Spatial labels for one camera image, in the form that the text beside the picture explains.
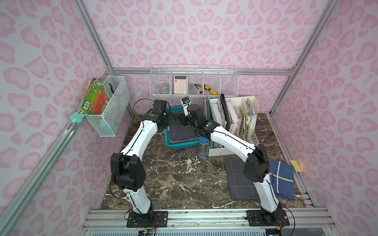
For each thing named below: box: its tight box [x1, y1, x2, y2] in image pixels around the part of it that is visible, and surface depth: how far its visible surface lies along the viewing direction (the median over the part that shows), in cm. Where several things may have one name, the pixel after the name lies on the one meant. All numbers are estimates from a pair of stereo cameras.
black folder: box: [220, 93, 232, 132], surface depth 84 cm
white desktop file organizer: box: [203, 95, 260, 157], surface depth 91 cm
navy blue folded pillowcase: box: [268, 158, 295, 201], surface depth 86 cm
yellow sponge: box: [289, 160, 303, 173], surface depth 96 cm
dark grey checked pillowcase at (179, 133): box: [169, 120, 199, 145], surface depth 100 cm
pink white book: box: [226, 100, 239, 135], surface depth 85 cm
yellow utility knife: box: [203, 84, 219, 96], surface depth 100 cm
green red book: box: [79, 77, 111, 115], surface depth 73 cm
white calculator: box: [173, 74, 188, 95], surface depth 97 cm
